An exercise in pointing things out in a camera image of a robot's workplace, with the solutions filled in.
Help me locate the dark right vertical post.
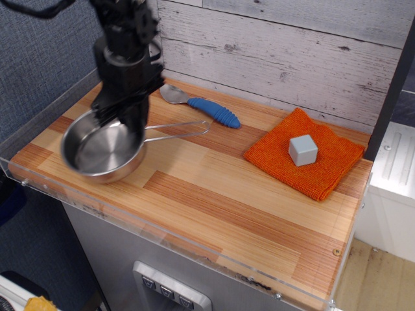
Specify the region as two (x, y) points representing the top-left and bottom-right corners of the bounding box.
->
(364, 21), (414, 161)

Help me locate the orange knitted rag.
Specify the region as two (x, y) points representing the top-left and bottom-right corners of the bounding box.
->
(244, 108), (365, 201)

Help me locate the grey cube block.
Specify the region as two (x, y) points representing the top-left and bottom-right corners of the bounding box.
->
(289, 135), (318, 167)

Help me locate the spoon with blue handle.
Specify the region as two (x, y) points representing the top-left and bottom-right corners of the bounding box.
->
(160, 84), (241, 129)

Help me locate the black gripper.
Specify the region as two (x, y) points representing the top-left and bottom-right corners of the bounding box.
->
(90, 37), (165, 139)

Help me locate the clear acrylic guard rail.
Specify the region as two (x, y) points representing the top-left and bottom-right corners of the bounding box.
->
(1, 73), (372, 310)

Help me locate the yellow and black object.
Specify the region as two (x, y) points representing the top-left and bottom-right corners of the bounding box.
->
(24, 296), (56, 311)

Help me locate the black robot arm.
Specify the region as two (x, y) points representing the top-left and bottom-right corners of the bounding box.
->
(91, 1), (164, 133)

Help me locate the silver pan with wire handle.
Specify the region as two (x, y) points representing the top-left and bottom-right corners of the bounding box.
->
(61, 111), (210, 183)

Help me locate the silver panel with buttons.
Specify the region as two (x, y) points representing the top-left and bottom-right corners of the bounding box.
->
(132, 260), (213, 310)

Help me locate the black braided cable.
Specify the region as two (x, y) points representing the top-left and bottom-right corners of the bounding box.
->
(0, 0), (75, 19)

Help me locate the white aluminium block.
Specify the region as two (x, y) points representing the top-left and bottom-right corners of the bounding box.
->
(355, 122), (414, 262)

